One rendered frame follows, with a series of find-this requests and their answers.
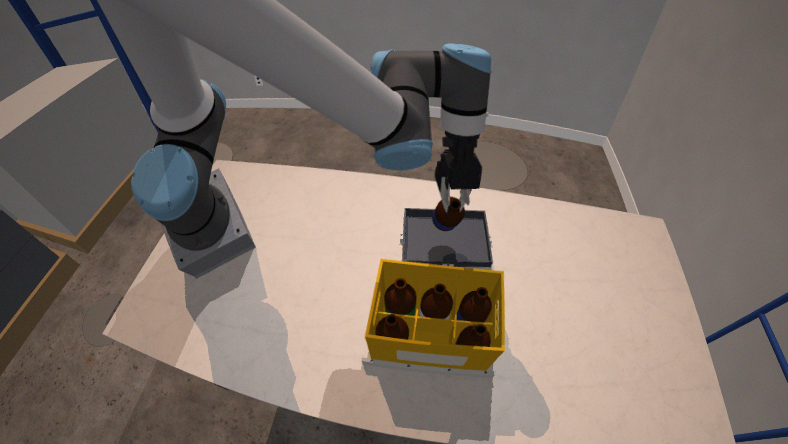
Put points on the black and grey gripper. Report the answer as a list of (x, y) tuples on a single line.
[(466, 173)]

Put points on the yellow crate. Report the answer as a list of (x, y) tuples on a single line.
[(443, 353)]

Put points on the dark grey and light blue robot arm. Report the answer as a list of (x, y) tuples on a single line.
[(269, 41)]

